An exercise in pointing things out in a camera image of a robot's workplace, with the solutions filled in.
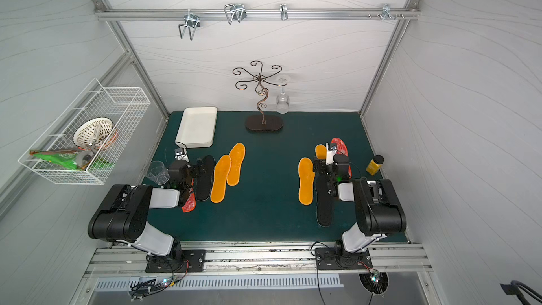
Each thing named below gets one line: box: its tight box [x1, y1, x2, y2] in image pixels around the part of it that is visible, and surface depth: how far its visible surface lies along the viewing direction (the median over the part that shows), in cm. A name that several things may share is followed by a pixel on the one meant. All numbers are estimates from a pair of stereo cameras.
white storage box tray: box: [175, 106, 219, 149], surface depth 114 cm
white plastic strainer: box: [72, 117, 114, 154], surface depth 67 cm
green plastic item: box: [29, 148, 115, 171], surface depth 56 cm
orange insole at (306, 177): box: [297, 157, 316, 206], surface depth 95 cm
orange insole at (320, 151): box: [314, 144, 327, 160], surface depth 107 cm
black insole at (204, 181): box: [195, 155, 216, 202], surface depth 93 cm
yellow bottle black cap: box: [365, 154, 385, 176], surface depth 93 cm
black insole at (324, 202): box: [314, 172, 334, 228], surface depth 88 cm
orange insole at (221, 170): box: [210, 154, 233, 205], surface depth 95 cm
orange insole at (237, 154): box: [226, 142, 247, 187], surface depth 101 cm
